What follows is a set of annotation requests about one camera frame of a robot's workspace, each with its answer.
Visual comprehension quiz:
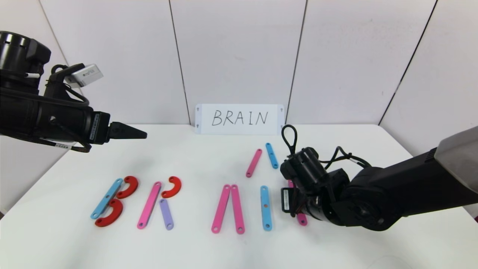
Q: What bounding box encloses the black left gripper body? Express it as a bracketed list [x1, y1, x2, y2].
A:
[39, 103, 111, 145]

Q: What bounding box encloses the small red curved piece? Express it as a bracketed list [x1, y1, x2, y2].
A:
[161, 176, 182, 198]

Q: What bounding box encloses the long pink bar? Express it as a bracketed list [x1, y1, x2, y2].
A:
[230, 185, 245, 235]
[211, 184, 231, 234]
[246, 149, 263, 178]
[137, 182, 162, 229]

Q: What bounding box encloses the short purple bar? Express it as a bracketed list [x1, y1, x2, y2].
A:
[159, 198, 174, 231]

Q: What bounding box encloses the short blue bar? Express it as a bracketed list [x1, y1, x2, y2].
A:
[265, 143, 279, 169]

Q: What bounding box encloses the short pink bar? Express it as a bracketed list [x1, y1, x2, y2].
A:
[287, 180, 308, 226]

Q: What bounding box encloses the white BRAIN word card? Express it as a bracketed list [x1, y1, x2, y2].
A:
[195, 104, 285, 135]

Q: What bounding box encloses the large red curved piece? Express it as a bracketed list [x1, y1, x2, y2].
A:
[117, 176, 139, 199]
[95, 199, 124, 228]

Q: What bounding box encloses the long light blue bar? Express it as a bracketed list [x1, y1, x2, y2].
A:
[91, 178, 124, 220]

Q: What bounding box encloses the light blue bar orange hole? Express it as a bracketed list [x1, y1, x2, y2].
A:
[260, 186, 272, 231]

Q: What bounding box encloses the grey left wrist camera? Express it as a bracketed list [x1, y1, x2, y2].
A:
[64, 64, 104, 89]

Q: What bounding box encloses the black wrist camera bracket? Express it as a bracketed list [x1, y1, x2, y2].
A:
[44, 64, 90, 106]

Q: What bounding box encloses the black looped camera cable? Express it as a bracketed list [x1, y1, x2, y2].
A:
[281, 124, 298, 155]

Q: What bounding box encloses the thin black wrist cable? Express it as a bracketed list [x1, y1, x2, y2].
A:
[320, 146, 372, 169]

